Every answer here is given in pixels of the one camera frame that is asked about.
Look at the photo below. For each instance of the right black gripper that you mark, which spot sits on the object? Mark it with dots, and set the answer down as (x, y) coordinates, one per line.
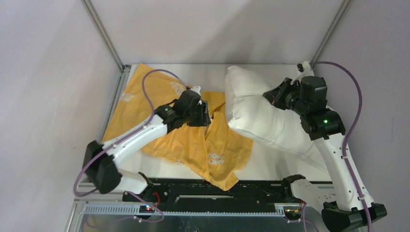
(275, 96)

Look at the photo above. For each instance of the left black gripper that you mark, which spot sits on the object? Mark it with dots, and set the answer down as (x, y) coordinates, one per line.
(204, 120)

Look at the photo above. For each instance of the yellow and blue pillowcase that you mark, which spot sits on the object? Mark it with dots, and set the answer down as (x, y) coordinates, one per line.
(214, 153)

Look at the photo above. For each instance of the white pillow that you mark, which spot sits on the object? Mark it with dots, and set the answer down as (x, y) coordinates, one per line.
(249, 114)

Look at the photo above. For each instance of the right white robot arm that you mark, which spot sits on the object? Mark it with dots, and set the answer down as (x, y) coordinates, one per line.
(352, 207)

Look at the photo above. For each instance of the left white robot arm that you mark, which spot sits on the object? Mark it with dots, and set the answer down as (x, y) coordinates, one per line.
(102, 161)

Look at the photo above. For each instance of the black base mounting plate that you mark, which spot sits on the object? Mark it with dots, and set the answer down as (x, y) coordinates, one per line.
(199, 196)

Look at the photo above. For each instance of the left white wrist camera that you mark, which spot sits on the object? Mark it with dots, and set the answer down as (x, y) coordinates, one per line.
(196, 89)

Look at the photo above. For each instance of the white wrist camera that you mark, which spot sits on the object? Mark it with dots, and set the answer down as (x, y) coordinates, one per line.
(196, 89)
(304, 69)

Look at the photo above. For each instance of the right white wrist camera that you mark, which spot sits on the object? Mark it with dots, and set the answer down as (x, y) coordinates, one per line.
(304, 69)

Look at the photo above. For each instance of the aluminium frame rail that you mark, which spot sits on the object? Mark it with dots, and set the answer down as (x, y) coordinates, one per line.
(121, 211)

